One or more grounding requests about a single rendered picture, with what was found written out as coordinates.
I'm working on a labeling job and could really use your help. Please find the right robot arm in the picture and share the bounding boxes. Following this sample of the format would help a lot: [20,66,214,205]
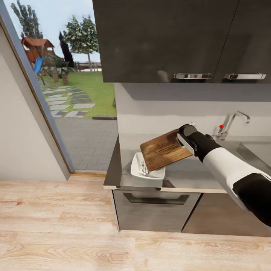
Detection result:
[177,121,271,232]

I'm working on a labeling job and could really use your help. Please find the cutting board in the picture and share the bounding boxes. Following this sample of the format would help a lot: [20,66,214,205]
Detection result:
[140,128,193,171]

